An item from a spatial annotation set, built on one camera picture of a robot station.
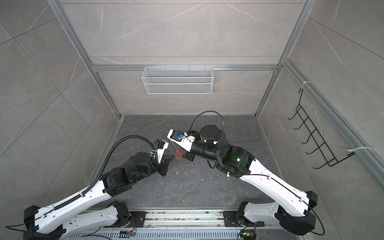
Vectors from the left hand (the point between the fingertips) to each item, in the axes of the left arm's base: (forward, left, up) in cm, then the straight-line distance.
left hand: (174, 153), depth 67 cm
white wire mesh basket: (+55, +2, +3) cm, 55 cm away
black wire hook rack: (-7, -65, +5) cm, 65 cm away
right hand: (0, -2, +13) cm, 13 cm away
